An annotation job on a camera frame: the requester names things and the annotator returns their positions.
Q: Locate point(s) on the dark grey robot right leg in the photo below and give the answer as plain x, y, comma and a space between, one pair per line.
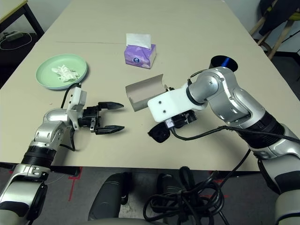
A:
167, 185

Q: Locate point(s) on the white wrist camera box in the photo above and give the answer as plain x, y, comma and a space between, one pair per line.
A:
76, 98
168, 103

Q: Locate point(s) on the grey glasses case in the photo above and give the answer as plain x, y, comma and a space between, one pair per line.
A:
140, 93

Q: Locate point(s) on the black cup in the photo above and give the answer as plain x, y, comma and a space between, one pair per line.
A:
218, 62

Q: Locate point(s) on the yellow green stool cushion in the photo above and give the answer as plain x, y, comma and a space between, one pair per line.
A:
295, 17

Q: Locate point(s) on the purple tissue box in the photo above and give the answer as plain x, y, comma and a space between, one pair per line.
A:
138, 58

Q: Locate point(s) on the black sunglasses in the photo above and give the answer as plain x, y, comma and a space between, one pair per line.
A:
159, 136

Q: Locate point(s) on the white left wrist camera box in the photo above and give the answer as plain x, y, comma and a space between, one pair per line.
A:
76, 98

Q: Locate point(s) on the wooden stool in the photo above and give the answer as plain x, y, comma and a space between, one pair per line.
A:
279, 39

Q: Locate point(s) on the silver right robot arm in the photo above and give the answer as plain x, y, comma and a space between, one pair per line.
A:
222, 89

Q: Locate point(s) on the beige side table black frame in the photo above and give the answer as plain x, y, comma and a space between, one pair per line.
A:
9, 9

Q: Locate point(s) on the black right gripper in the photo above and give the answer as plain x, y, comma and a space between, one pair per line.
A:
185, 118

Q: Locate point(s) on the light green plate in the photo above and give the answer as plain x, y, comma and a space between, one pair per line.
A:
47, 70

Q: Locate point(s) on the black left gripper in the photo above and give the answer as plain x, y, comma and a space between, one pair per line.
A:
90, 114

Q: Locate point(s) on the grey power strip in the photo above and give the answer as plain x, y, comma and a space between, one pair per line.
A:
14, 35

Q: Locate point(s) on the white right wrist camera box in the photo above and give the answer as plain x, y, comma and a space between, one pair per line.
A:
168, 103

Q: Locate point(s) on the dark grey robot left leg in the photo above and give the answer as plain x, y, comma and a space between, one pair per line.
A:
105, 199

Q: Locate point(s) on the dark grey robot leg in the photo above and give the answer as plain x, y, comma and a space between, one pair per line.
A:
167, 185
105, 199

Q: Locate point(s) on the white tissue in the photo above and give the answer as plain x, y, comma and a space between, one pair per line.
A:
65, 73

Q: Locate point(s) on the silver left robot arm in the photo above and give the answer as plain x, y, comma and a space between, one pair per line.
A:
49, 131

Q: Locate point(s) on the white marker with blue cap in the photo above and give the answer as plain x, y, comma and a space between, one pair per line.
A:
226, 61

